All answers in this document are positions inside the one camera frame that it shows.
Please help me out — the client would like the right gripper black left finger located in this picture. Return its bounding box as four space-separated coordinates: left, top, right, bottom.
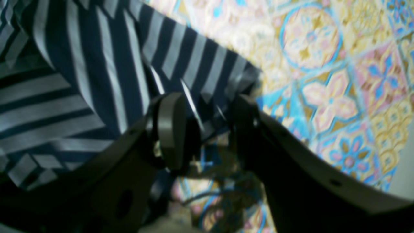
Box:
1 93 187 233

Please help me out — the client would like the patterned tile tablecloth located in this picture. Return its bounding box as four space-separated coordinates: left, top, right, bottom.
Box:
142 0 414 233

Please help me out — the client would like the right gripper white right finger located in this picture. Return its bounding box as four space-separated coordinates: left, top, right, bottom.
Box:
230 95 413 233

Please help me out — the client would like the navy white striped T-shirt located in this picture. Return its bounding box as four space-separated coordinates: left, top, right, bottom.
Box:
0 0 260 190

